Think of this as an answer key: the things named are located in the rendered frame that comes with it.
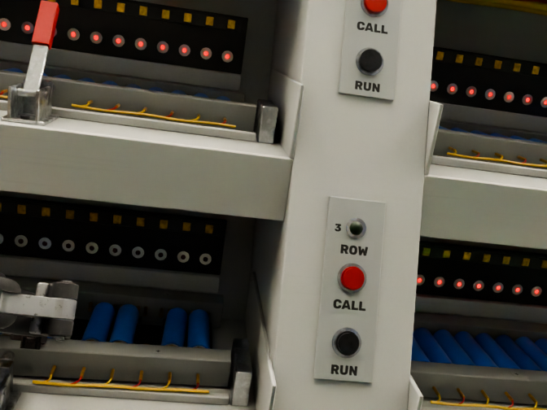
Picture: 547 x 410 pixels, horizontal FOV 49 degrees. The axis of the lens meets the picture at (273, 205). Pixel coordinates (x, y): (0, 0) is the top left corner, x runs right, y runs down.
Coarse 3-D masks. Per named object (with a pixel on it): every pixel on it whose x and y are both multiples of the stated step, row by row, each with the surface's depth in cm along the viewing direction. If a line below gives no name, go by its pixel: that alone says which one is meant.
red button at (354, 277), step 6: (348, 270) 40; (354, 270) 40; (360, 270) 41; (342, 276) 40; (348, 276) 40; (354, 276) 40; (360, 276) 40; (342, 282) 40; (348, 282) 40; (354, 282) 40; (360, 282) 40; (348, 288) 40; (354, 288) 40
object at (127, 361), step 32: (0, 352) 42; (32, 352) 43; (64, 352) 43; (96, 352) 43; (128, 352) 44; (160, 352) 45; (192, 352) 45; (224, 352) 46; (64, 384) 42; (96, 384) 42; (192, 384) 45; (224, 384) 45
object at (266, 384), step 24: (0, 264) 53; (24, 264) 54; (48, 264) 54; (72, 264) 54; (96, 264) 55; (168, 288) 56; (192, 288) 56; (216, 288) 56; (216, 336) 53; (240, 336) 54; (264, 336) 44; (240, 360) 44; (264, 360) 42; (120, 384) 44; (144, 384) 45; (240, 384) 43; (264, 384) 41; (24, 408) 40; (48, 408) 40; (72, 408) 41; (96, 408) 41; (120, 408) 41; (144, 408) 42; (168, 408) 42; (192, 408) 43; (216, 408) 43; (240, 408) 43; (264, 408) 40
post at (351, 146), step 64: (320, 0) 42; (320, 64) 42; (320, 128) 42; (384, 128) 42; (320, 192) 41; (384, 192) 42; (256, 256) 56; (320, 256) 41; (384, 256) 41; (384, 320) 41; (320, 384) 40; (384, 384) 41
